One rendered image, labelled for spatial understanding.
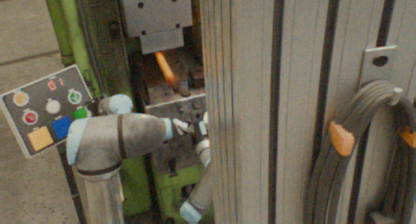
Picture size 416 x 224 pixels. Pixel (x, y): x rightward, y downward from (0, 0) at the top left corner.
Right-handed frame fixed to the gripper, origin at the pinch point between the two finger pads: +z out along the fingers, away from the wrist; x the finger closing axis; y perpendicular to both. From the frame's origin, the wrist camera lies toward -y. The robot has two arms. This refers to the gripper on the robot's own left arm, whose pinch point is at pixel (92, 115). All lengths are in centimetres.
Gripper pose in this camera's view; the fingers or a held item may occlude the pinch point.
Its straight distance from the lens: 176.4
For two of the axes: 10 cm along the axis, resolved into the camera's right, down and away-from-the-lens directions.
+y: -4.0, -9.1, -1.0
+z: -4.8, 1.2, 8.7
